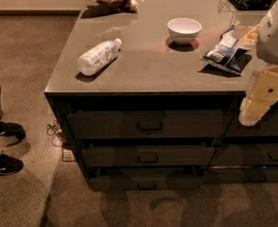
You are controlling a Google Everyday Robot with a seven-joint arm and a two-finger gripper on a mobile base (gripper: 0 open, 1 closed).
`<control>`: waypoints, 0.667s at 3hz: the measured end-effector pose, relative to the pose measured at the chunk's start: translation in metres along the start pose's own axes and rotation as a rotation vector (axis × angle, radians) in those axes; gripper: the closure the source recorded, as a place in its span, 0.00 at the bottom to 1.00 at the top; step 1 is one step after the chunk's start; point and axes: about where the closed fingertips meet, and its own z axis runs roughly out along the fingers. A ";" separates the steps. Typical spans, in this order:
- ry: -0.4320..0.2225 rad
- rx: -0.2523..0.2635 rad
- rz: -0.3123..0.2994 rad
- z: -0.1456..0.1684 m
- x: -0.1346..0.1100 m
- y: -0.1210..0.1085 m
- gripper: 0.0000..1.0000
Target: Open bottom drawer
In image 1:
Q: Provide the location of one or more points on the black sneaker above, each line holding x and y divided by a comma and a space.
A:
12, 129
9, 165

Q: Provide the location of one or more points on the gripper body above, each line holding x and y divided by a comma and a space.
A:
275, 37

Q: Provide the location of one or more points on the yellow snack bag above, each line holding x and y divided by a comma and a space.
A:
249, 39

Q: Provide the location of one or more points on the white ceramic bowl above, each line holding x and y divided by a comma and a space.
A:
183, 31

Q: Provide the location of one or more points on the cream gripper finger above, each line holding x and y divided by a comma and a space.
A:
251, 112

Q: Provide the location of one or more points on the dark counter cabinet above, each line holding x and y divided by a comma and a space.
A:
151, 72

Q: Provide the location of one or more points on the small wire rack floor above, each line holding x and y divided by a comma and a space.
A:
67, 154

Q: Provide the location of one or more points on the white plastic bottle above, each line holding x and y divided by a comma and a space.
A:
99, 56

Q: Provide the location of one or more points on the dark drawer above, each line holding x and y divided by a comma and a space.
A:
148, 124
267, 126
246, 155
160, 155
146, 178
251, 174

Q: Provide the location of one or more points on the blue white chip bag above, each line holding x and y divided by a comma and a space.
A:
225, 53

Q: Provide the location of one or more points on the black sneaker near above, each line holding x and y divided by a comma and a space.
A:
9, 165

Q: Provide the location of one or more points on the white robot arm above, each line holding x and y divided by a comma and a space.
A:
266, 45

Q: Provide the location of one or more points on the black sneaker far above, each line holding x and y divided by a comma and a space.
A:
12, 129

